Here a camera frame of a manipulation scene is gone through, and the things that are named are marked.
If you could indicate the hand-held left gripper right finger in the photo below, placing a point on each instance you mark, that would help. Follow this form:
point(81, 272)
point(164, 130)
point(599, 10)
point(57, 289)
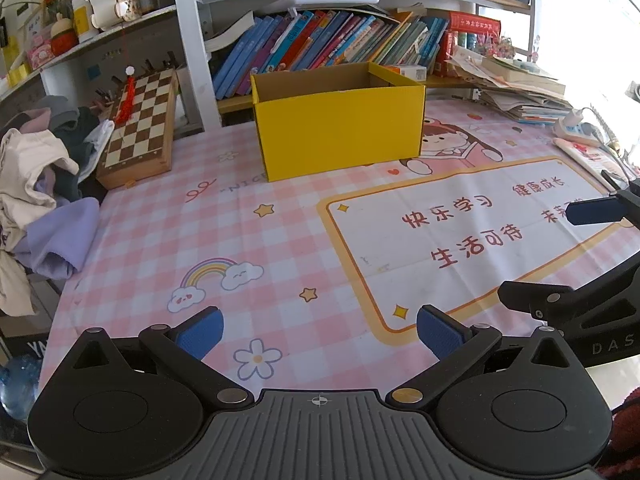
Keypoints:
point(440, 332)

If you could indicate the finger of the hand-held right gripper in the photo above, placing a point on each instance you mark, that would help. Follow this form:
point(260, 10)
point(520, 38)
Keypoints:
point(595, 211)
point(530, 297)

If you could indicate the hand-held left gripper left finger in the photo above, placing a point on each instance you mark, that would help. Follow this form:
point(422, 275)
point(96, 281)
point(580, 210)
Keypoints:
point(200, 332)

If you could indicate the yellow cardboard box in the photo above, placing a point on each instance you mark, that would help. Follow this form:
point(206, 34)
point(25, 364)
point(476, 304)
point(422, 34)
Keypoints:
point(340, 130)

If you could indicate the black pen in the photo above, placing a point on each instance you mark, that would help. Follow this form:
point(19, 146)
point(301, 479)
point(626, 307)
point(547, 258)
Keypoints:
point(611, 180)

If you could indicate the white red packet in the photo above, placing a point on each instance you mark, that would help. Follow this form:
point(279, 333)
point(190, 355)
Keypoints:
point(595, 160)

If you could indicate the white power strip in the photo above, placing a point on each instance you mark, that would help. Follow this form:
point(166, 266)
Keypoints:
point(575, 132)

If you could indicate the dark red fuzzy cloth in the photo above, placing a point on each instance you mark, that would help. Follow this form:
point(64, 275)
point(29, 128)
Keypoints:
point(622, 440)

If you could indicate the pink checked desk mat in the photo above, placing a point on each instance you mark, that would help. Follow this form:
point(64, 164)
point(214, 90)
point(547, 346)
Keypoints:
point(280, 240)

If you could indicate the pile of papers and books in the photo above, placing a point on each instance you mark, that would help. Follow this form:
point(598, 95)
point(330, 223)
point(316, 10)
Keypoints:
point(510, 90)

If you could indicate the lavender garment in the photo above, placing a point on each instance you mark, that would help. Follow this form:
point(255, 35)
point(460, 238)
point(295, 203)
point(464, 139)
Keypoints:
point(65, 235)

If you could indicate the black case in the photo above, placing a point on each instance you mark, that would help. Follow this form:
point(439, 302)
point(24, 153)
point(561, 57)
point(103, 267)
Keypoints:
point(25, 347)

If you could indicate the clear plastic water bottle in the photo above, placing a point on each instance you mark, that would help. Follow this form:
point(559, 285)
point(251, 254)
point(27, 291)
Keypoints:
point(20, 385)

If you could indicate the colourful bead ornament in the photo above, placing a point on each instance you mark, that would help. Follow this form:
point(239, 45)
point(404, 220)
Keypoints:
point(497, 47)

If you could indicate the wooden chess board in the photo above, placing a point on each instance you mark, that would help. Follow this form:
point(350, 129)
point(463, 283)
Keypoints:
point(140, 120)

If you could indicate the red book box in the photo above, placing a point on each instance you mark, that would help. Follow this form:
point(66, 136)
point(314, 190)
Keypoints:
point(475, 22)

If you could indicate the dark grey garment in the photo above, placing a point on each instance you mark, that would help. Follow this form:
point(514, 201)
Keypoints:
point(80, 135)

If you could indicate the short white orange carton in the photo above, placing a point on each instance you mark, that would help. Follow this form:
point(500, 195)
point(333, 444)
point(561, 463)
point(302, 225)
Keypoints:
point(407, 72)

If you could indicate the cream garment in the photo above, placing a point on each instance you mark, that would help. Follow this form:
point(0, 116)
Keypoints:
point(30, 165)

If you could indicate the red tassel ornament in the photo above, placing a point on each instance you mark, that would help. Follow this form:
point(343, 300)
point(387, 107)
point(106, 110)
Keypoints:
point(127, 95)

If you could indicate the thick white paperback book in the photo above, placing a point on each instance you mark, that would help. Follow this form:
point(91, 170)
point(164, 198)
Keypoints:
point(230, 35)

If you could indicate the row of colourful books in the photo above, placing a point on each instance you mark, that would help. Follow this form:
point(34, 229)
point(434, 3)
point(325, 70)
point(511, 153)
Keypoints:
point(320, 40)

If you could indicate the pink box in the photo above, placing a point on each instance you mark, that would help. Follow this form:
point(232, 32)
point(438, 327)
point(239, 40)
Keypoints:
point(40, 57)

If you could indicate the red apple-shaped jar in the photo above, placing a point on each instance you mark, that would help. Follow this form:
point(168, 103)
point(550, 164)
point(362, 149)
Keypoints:
point(64, 37)

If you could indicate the white shelf frame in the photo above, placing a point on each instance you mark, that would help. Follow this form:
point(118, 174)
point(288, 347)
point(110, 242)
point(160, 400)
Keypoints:
point(192, 50)

